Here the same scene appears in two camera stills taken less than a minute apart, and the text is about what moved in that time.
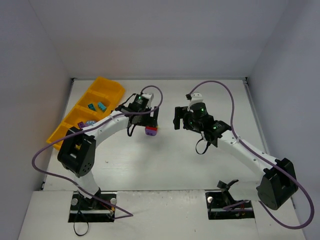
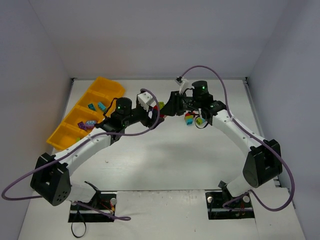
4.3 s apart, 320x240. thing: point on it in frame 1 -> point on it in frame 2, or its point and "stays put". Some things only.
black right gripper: [178, 117] -> [176, 103]
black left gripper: [152, 119] stays put
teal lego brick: [91, 106] stays put
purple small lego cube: [81, 124] stays put
